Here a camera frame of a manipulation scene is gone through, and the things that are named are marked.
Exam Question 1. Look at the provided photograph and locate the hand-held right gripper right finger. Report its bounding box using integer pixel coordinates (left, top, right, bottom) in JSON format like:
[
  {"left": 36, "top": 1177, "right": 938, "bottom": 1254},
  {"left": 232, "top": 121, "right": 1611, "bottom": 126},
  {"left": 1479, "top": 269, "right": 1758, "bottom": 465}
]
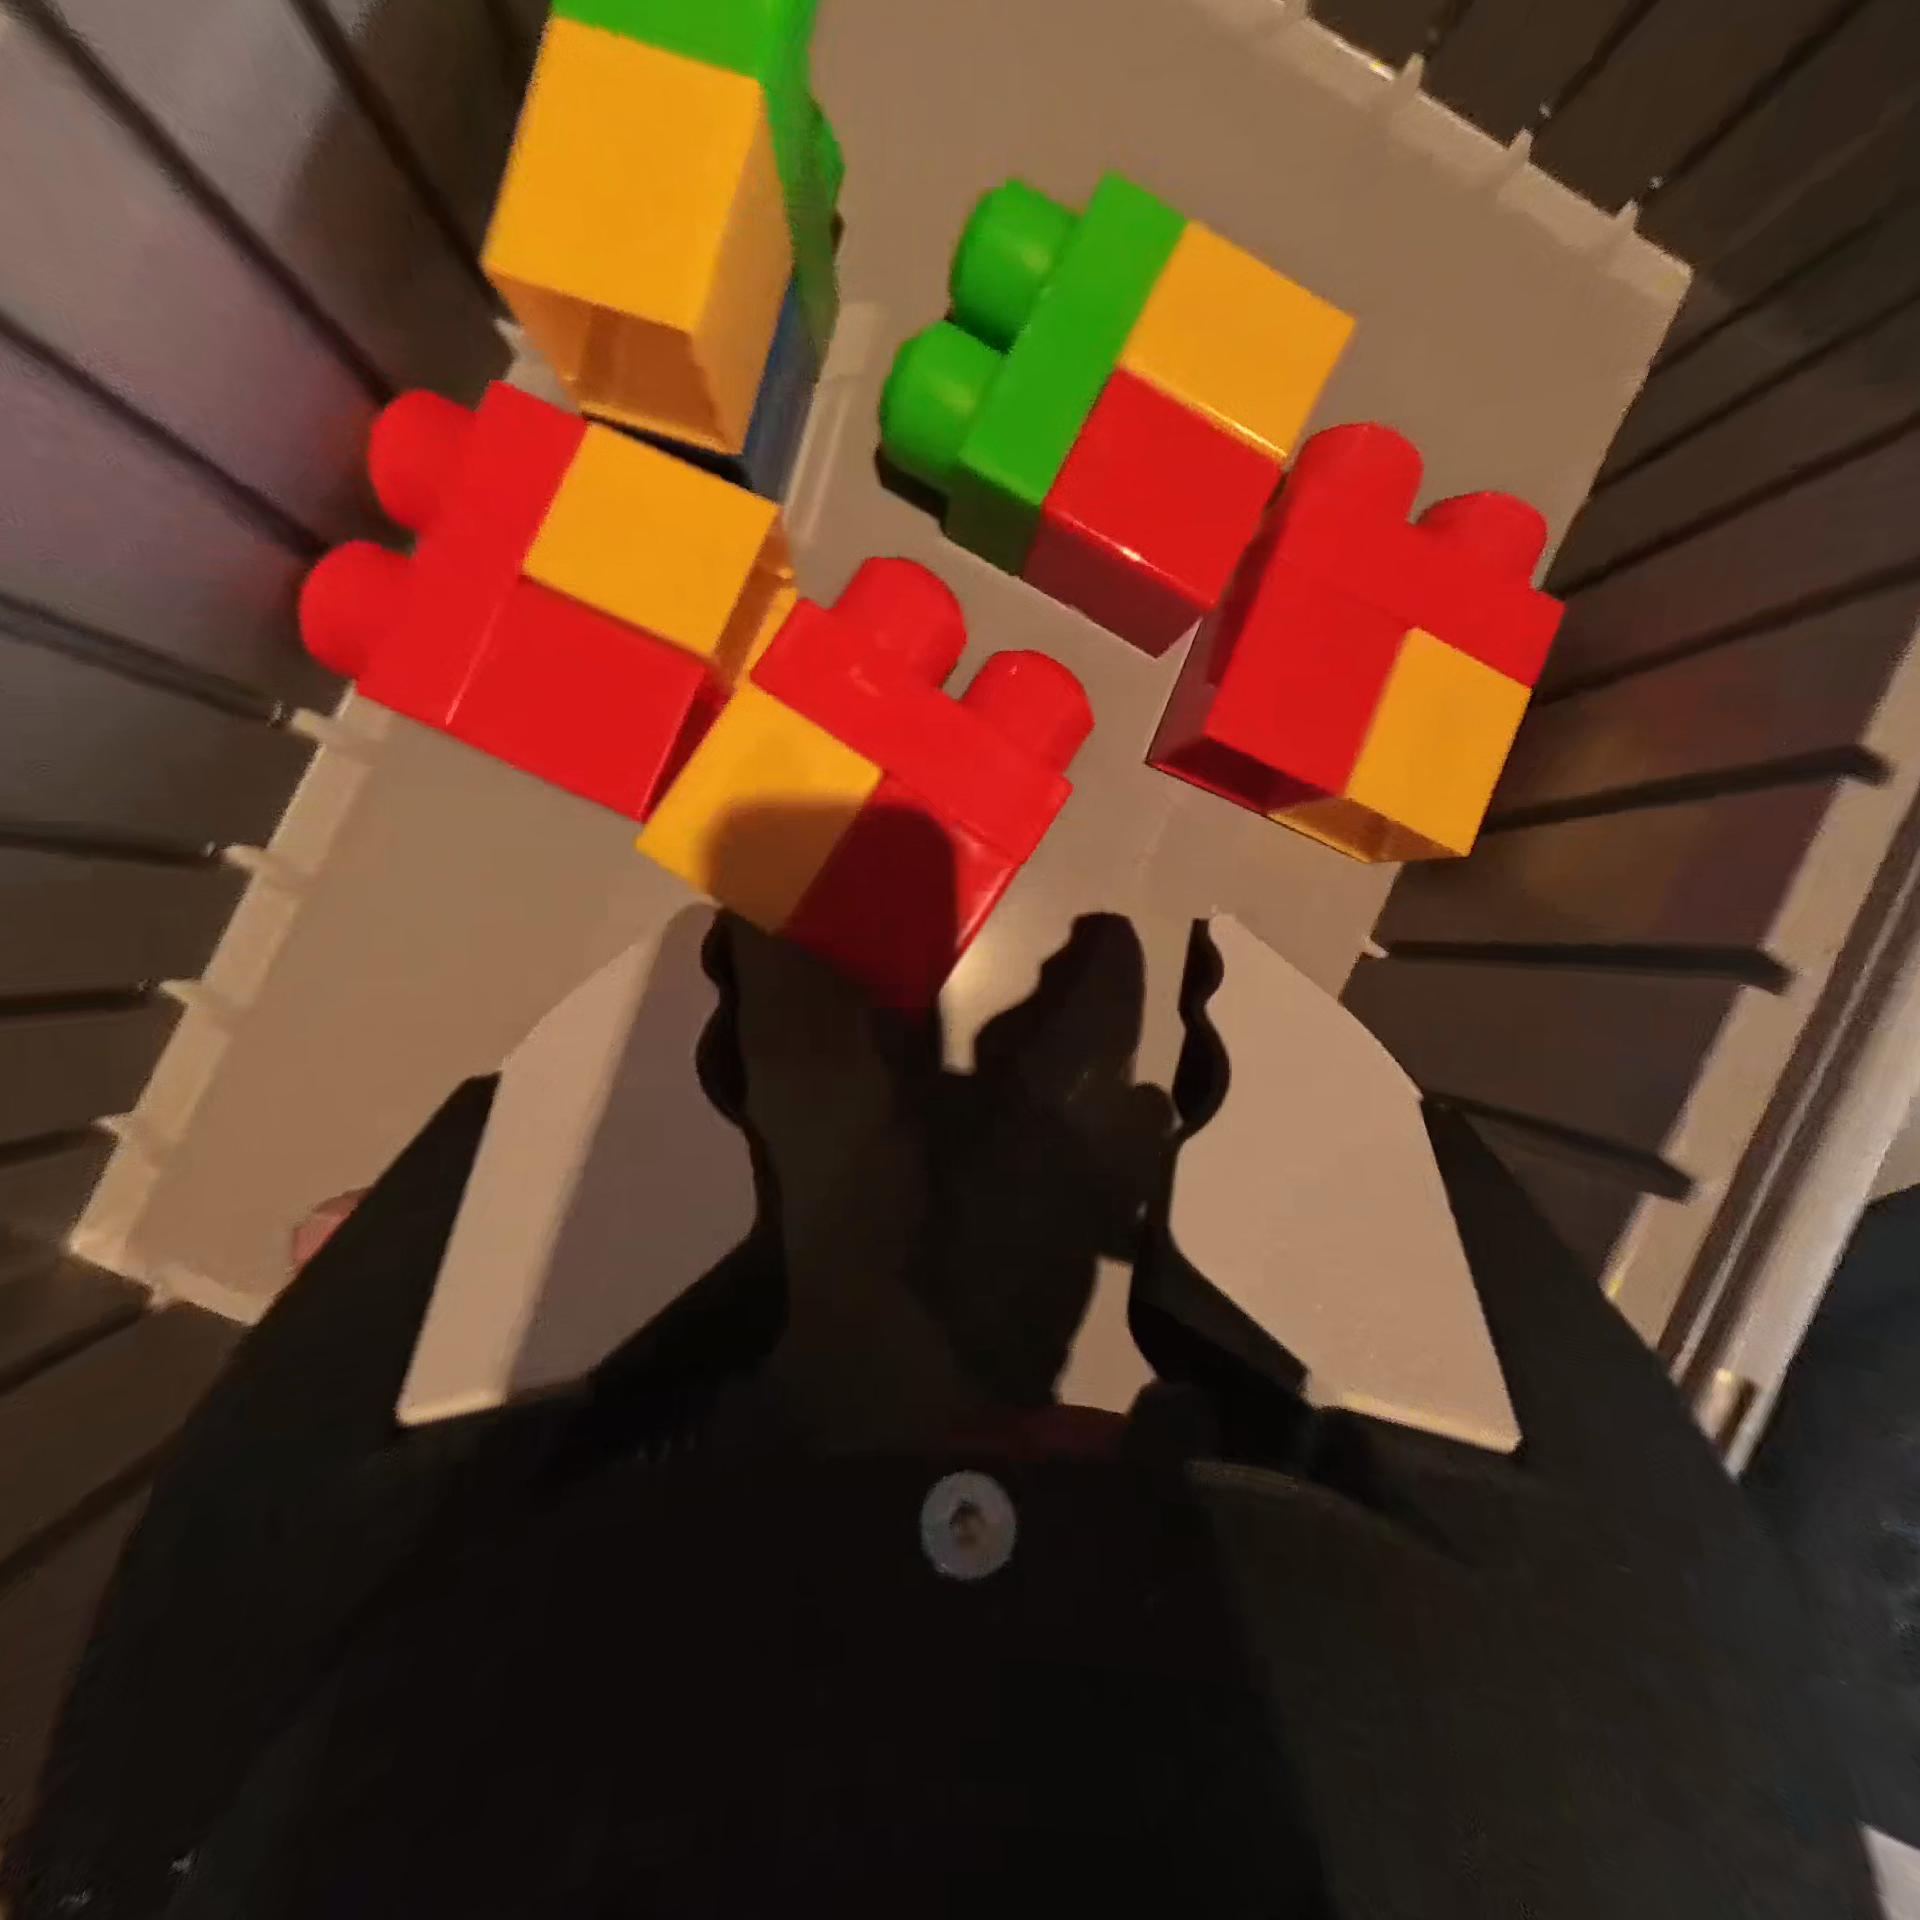
[{"left": 1127, "top": 915, "right": 1527, "bottom": 1456}]

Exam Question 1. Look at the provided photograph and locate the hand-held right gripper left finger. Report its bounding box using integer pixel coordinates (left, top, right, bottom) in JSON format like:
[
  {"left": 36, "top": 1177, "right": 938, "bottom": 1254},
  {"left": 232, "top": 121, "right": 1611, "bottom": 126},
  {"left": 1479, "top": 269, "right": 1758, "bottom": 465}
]
[{"left": 394, "top": 906, "right": 788, "bottom": 1429}]

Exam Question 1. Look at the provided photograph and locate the yellow one-stud toy block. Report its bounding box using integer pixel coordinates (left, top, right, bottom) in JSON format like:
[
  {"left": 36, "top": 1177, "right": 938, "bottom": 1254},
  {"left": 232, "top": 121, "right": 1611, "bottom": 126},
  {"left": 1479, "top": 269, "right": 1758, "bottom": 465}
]
[{"left": 636, "top": 690, "right": 886, "bottom": 931}]

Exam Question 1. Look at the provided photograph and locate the red two-stud toy block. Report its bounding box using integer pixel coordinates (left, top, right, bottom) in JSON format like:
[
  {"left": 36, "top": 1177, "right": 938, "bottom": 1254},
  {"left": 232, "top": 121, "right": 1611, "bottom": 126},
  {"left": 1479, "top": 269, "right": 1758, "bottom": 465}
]
[{"left": 749, "top": 557, "right": 1094, "bottom": 863}]

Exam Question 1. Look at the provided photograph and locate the pile of assembled block bridges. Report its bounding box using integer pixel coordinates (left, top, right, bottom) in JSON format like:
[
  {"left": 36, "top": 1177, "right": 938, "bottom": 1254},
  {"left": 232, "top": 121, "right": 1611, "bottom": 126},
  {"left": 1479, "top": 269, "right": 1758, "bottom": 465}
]
[{"left": 295, "top": 0, "right": 1563, "bottom": 863}]

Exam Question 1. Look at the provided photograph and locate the grey plastic bin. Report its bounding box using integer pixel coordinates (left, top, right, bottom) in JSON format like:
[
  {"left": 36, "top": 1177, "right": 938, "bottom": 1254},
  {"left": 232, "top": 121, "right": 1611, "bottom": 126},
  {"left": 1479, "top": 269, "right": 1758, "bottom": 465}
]
[{"left": 0, "top": 0, "right": 1920, "bottom": 1592}]

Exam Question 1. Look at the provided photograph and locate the black mesh office chair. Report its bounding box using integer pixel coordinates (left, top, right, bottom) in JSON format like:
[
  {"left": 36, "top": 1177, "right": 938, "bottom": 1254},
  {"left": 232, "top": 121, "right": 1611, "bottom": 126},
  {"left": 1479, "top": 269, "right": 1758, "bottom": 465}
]
[{"left": 1738, "top": 1215, "right": 1920, "bottom": 1823}]

